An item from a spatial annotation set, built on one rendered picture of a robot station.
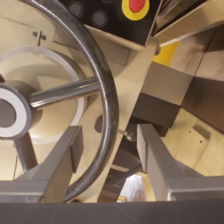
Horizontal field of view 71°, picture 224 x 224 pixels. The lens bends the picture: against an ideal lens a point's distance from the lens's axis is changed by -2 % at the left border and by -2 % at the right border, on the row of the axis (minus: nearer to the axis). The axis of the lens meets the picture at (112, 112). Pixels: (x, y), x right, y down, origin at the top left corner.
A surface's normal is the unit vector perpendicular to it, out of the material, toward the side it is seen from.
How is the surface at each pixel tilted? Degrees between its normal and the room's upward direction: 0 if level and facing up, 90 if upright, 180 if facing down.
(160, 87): 90
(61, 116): 119
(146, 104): 90
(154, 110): 90
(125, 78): 90
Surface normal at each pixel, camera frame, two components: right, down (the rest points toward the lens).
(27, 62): -0.01, -0.23
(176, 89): 0.00, 0.29
